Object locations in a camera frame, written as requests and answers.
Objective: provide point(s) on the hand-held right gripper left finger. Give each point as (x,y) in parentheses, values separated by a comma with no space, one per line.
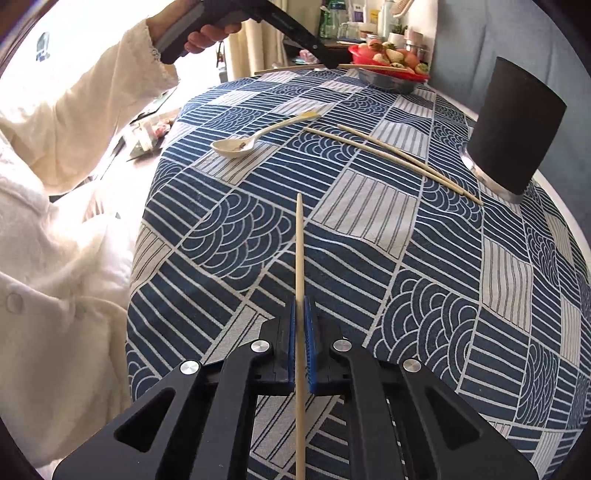
(291,344)

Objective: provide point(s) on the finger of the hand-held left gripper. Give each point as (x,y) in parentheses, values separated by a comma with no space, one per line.
(321,53)

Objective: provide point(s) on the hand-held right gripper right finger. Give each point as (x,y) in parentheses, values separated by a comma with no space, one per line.
(311,346)

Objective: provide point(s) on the wooden chopsticks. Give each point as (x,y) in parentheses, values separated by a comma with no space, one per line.
(383,146)

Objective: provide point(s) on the wooden chopstick pair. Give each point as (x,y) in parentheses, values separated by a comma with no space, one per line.
(392,166)

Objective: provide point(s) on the black utensil holder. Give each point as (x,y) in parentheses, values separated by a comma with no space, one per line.
(512,129)

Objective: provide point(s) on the person's left forearm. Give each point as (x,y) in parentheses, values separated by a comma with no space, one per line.
(92,92)

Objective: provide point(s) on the dark side cabinet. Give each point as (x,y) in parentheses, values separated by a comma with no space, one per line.
(300,51)

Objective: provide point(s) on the green bottle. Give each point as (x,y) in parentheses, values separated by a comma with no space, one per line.
(328,23)

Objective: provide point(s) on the red fruit basket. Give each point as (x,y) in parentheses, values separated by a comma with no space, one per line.
(358,53)

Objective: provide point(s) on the cream curtain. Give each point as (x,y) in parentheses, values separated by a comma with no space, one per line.
(258,46)

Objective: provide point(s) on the pile of white strawberries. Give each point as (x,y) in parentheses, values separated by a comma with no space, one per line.
(388,56)

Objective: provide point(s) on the metal bowl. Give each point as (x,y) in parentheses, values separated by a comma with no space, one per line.
(392,83)

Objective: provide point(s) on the white spray can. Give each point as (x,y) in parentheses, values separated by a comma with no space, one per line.
(387,11)

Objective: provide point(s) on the small potted plant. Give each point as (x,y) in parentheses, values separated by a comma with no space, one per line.
(397,36)

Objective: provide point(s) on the pink-lidded jar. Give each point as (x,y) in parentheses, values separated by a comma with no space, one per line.
(415,46)

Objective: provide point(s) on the blue patterned tablecloth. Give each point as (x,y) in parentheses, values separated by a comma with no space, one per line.
(231,230)

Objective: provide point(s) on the grey-blue cloth backdrop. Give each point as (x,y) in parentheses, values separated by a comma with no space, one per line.
(508,27)

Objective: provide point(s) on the person's white coat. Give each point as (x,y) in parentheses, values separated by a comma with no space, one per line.
(55,277)

